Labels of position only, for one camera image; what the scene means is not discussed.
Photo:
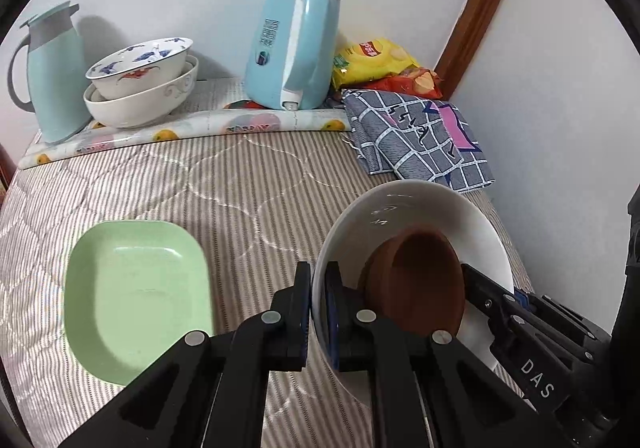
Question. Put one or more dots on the large plain white bowl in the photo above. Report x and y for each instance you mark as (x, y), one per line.
(410, 208)

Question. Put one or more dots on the grey plaid cloth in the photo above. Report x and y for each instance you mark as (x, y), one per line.
(400, 138)

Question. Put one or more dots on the dark red wooden bed frame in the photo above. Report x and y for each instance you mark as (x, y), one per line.
(5, 168)

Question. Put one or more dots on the brown bowl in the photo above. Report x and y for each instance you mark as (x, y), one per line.
(425, 278)

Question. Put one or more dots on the small white nested bowl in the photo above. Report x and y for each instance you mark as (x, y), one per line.
(192, 64)

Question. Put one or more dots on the light blue electric kettle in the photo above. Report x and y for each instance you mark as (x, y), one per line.
(270, 68)

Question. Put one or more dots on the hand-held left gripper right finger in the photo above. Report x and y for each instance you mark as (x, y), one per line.
(334, 328)

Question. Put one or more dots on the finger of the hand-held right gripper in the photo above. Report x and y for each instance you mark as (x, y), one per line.
(524, 300)
(485, 289)

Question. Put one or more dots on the red snack bag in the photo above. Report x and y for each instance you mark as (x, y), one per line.
(415, 83)

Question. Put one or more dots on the wide white bowl grey print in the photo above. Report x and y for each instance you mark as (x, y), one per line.
(145, 110)

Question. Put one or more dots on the green plate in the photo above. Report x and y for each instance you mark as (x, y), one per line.
(135, 293)

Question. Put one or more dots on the fruit print plastic mat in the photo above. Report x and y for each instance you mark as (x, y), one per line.
(200, 124)

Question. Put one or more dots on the light blue thermos jug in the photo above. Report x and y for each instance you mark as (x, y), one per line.
(55, 78)

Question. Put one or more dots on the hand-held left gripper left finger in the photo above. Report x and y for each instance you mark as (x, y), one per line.
(301, 328)

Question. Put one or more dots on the yellow chip bag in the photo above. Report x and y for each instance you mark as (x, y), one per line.
(370, 63)

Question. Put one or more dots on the white bowl with red bat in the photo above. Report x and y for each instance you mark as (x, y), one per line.
(140, 78)

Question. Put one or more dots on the striped quilted blanket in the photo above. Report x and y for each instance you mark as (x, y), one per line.
(250, 188)

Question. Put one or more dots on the brown wooden door frame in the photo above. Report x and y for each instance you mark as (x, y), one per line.
(480, 3)

